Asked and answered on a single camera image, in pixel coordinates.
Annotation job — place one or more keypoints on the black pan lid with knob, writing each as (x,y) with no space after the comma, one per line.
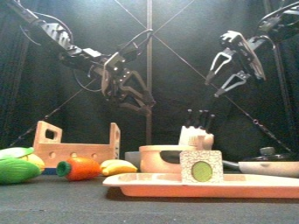
(270,156)

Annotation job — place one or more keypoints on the white box green oval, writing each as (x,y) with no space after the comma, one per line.
(201,166)

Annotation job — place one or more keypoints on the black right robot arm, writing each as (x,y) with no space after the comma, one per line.
(281,22)

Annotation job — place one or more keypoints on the vertical metal frame pole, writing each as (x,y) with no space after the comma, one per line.
(149,70)

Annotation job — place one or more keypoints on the orange toy carrot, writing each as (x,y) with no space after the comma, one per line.
(79,168)

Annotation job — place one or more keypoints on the yellow toy banana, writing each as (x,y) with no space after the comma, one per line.
(117,167)

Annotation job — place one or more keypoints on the pink plastic tray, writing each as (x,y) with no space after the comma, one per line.
(202,186)

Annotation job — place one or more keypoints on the white toy frying pan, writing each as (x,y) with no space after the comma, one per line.
(269,168)

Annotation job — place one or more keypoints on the white knife block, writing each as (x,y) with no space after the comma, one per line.
(197,137)

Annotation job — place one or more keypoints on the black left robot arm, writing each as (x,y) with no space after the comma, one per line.
(53,33)

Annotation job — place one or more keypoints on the green toy corn cob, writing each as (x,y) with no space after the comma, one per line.
(18,166)

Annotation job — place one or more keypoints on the wooden toy crate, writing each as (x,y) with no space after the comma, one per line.
(74,145)

